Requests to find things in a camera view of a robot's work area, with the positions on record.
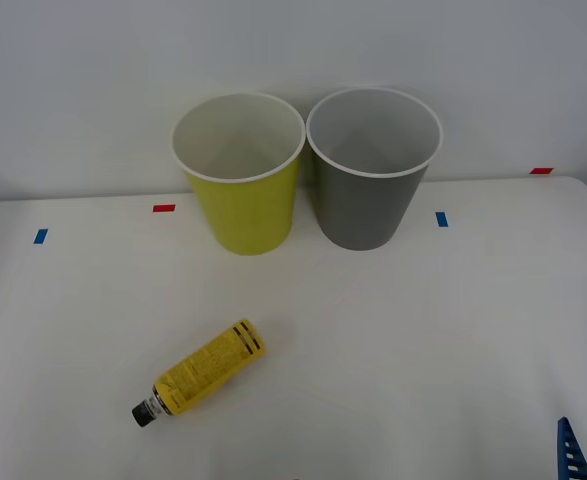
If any yellow-green plastic waste bin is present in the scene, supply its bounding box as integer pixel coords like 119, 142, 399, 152
168, 90, 308, 257

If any yellow bottle with black cap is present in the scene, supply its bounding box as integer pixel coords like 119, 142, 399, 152
131, 316, 268, 428

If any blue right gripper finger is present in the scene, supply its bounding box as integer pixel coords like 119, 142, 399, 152
557, 416, 587, 480

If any grey plastic waste bin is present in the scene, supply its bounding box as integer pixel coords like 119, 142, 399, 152
305, 86, 445, 252

